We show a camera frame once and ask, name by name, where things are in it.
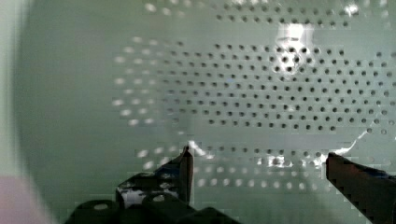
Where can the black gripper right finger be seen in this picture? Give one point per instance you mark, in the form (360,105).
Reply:
(371,191)

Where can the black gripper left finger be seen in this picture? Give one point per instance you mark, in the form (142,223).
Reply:
(174,178)

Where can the light green plastic strainer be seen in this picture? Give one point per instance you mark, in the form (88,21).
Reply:
(95,91)

